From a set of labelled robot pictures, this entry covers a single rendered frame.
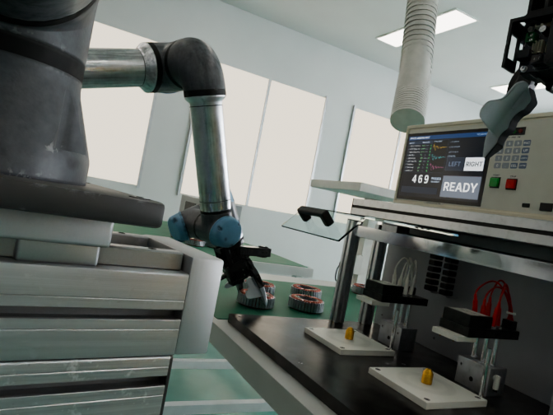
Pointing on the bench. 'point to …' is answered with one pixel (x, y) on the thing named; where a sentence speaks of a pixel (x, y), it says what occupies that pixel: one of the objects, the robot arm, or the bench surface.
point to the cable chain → (442, 276)
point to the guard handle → (315, 214)
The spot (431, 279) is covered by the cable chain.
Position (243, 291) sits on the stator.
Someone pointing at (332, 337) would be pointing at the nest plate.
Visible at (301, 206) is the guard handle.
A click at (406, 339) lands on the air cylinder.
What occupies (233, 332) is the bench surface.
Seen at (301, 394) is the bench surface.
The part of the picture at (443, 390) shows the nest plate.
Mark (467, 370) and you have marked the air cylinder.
